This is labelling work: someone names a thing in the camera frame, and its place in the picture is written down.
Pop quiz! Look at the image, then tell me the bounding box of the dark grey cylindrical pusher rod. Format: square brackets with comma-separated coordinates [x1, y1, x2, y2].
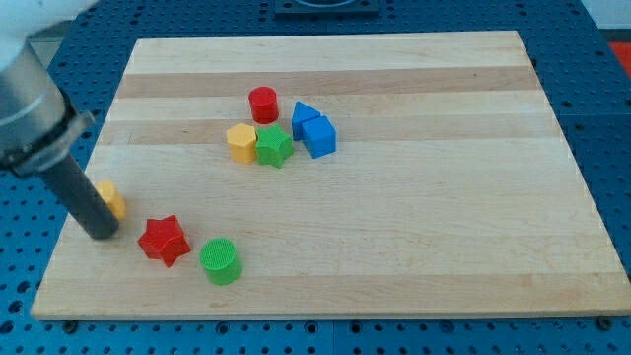
[38, 154, 119, 240]

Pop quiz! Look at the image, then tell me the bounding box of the yellow heart block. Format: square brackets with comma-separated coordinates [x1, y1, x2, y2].
[96, 180, 126, 221]

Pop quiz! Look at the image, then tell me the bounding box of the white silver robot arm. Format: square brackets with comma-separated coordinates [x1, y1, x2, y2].
[1, 0, 119, 240]

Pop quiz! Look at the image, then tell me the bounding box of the yellow hexagon block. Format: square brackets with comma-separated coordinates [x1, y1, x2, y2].
[227, 123, 257, 164]

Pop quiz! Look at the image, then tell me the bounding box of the red star block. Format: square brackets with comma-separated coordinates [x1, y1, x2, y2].
[137, 215, 191, 268]

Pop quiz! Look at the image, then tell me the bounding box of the green cylinder block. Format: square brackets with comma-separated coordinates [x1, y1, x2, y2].
[199, 238, 242, 286]

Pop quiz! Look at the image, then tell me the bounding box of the green star block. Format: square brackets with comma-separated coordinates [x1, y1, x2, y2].
[255, 124, 293, 169]

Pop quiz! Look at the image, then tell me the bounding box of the red cylinder block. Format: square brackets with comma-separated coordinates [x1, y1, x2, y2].
[248, 86, 280, 124]

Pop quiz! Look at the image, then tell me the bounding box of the blue triangle block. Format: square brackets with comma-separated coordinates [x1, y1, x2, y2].
[291, 102, 321, 141]

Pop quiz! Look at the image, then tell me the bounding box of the blue cube block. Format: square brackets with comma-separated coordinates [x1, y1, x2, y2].
[302, 116, 337, 159]

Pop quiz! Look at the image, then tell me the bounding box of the light wooden board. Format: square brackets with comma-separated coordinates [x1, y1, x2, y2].
[32, 31, 630, 320]

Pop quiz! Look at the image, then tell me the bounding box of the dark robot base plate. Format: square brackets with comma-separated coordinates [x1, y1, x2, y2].
[271, 0, 381, 17]

